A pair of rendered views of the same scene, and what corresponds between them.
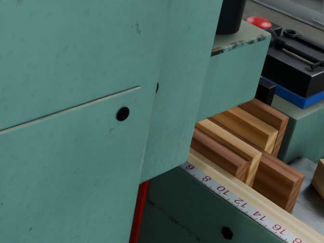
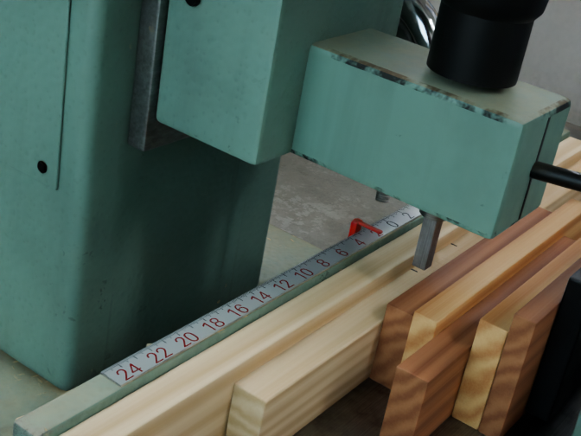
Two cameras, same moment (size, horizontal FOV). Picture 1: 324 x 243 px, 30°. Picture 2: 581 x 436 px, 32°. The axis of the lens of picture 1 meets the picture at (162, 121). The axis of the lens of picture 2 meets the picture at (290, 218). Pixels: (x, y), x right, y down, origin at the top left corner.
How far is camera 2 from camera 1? 0.65 m
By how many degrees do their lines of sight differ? 71
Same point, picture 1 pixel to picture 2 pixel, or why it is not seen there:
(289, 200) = (391, 405)
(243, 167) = (399, 317)
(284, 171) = (421, 359)
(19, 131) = not seen: outside the picture
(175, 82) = (226, 14)
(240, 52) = (442, 110)
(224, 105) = (414, 194)
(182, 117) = (239, 77)
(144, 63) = not seen: outside the picture
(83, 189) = not seen: outside the picture
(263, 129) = (493, 314)
